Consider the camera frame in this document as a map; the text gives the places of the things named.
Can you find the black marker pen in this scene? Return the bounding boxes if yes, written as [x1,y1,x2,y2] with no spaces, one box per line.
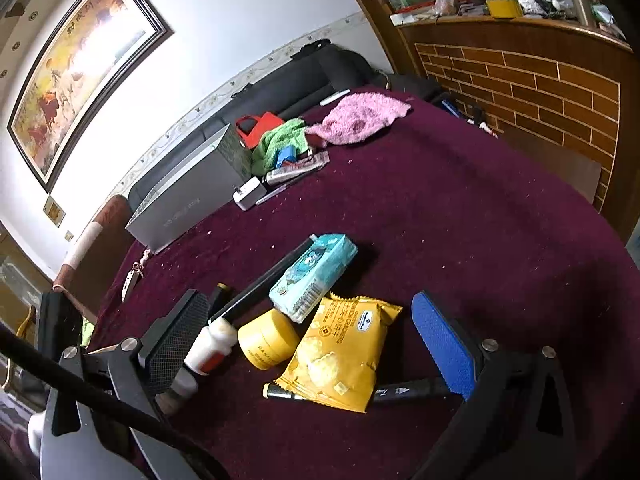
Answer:
[262,377,450,404]

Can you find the white bottle red label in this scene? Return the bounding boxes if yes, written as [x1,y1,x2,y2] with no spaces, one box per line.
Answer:
[184,318,238,376]

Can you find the yellow round jar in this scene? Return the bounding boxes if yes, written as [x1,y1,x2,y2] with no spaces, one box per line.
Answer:
[238,309,299,370]

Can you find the long black box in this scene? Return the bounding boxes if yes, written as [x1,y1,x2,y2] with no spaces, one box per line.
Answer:
[208,234,317,324]

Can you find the yellow snack bag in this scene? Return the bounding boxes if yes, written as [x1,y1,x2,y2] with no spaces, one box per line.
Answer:
[274,294,401,413]

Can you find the teal tissue pack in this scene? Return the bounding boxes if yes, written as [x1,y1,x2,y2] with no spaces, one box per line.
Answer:
[269,233,358,324]

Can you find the key fob with charm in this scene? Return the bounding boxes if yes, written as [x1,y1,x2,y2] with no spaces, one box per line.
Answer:
[120,248,152,301]

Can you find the brown armchair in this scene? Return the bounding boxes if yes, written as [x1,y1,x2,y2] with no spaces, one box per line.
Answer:
[53,195,134,323]

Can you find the maroon tablecloth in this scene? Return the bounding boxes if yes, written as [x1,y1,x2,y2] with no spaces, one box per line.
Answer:
[91,102,639,479]

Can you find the white charger block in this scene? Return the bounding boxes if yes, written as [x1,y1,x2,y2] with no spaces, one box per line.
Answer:
[232,177,267,211]

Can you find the silver rectangular box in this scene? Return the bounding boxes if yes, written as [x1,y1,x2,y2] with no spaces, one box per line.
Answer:
[126,124,252,252]

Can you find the blue small object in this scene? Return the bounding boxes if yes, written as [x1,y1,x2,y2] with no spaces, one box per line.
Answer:
[276,145,297,168]

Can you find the pink towel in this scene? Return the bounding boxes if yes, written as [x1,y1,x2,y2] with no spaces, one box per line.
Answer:
[305,92,412,145]

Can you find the red paper bag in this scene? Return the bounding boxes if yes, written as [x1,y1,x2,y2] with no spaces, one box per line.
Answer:
[235,112,284,150]

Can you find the green towel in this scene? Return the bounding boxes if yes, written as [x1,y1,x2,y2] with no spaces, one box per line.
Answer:
[250,118,309,177]

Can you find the brick pattern wooden counter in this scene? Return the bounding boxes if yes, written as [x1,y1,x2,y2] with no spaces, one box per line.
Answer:
[356,0,639,240]

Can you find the black leather sofa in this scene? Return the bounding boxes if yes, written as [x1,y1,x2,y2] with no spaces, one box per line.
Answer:
[128,39,384,210]

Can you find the framed horse painting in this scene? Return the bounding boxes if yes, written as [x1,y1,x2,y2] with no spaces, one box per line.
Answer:
[8,0,172,192]

